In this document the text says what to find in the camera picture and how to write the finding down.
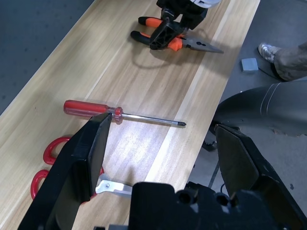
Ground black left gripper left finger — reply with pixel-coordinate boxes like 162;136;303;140
17;112;113;230

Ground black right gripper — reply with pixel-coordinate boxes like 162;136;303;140
149;0;209;51

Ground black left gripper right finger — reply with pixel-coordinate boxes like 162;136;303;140
213;124;303;230

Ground orange black long-nose pliers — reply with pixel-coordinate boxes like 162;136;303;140
130;16;225;54

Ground red handled scissors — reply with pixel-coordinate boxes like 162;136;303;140
29;136;133;205

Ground red handled screwdriver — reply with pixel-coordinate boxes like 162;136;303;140
63;99;187;129

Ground grey perforated pegboard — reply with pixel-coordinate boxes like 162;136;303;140
0;0;94;116

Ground grey foot pedal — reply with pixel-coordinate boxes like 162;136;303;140
240;57;260;72

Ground white grey person shoe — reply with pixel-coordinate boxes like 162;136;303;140
257;42;282;63

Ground person camouflage trouser leg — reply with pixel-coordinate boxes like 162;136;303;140
272;42;307;82

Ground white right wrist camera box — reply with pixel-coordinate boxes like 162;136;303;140
190;0;220;9

